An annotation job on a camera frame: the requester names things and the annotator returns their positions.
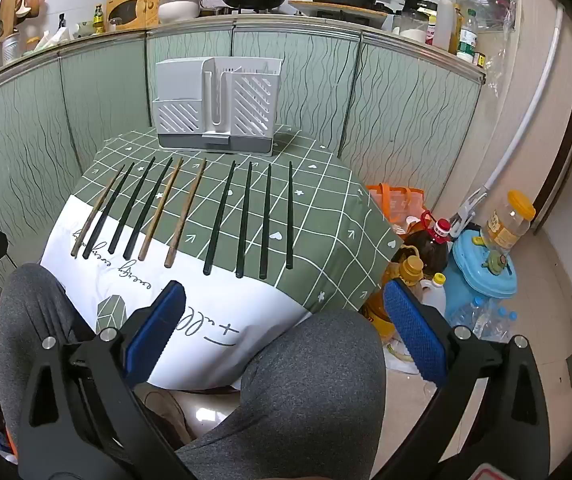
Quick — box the metal cup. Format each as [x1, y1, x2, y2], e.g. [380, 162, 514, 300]
[2, 35, 22, 64]

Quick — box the person's left leg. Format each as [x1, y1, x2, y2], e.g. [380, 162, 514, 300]
[0, 263, 99, 411]

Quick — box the green checked tablecloth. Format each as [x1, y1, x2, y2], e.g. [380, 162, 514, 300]
[40, 127, 404, 391]

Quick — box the blue plastic container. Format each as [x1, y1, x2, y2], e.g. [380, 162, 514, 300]
[451, 232, 518, 311]

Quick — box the green patterned kitchen cabinet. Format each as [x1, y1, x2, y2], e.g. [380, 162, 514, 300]
[0, 15, 487, 281]

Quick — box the white crumpled bag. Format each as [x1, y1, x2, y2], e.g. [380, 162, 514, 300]
[36, 25, 72, 51]

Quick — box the white bowl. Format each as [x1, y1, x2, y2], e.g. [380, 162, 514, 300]
[158, 0, 201, 24]

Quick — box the white squeeze bottle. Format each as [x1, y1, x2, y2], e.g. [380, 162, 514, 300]
[433, 0, 455, 53]

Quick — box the green capped plastic bottle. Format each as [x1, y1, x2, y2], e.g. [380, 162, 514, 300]
[458, 8, 480, 63]

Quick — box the clear jar black lid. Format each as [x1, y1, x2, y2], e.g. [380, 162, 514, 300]
[401, 0, 438, 43]

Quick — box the dark oil bottle red cap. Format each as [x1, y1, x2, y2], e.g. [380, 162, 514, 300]
[406, 210, 455, 281]

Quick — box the white grey utensil holder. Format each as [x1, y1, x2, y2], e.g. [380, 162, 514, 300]
[152, 56, 285, 156]

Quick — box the black chopstick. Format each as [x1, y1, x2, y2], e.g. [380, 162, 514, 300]
[259, 161, 273, 280]
[123, 157, 175, 261]
[108, 156, 157, 257]
[82, 162, 137, 261]
[286, 161, 294, 270]
[203, 160, 237, 277]
[235, 161, 253, 279]

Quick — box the white plastic jug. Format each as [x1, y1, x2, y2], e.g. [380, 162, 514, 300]
[418, 272, 447, 316]

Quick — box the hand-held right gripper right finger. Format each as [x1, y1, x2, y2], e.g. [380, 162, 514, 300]
[373, 277, 552, 480]

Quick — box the yellow wooden storage box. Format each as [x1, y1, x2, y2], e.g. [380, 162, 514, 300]
[106, 0, 161, 31]

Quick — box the plastic jar yellow lid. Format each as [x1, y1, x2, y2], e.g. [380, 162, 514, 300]
[483, 190, 537, 254]

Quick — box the wooden chopstick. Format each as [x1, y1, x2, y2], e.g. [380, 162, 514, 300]
[138, 157, 185, 261]
[164, 159, 208, 269]
[70, 164, 126, 260]

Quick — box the round wooden cutting board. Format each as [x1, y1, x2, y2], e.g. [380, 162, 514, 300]
[288, 0, 393, 17]

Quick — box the yellow oil bottle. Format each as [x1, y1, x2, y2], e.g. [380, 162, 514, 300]
[376, 255, 427, 331]

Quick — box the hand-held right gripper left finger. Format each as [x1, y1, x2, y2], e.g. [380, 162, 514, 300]
[18, 280, 199, 480]

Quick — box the clear water bottle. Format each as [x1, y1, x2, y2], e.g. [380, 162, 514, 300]
[476, 308, 520, 344]
[448, 296, 487, 332]

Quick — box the white pipe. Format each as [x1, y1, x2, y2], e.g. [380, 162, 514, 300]
[448, 5, 565, 235]

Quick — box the orange bag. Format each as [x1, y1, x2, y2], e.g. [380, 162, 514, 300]
[366, 183, 427, 226]

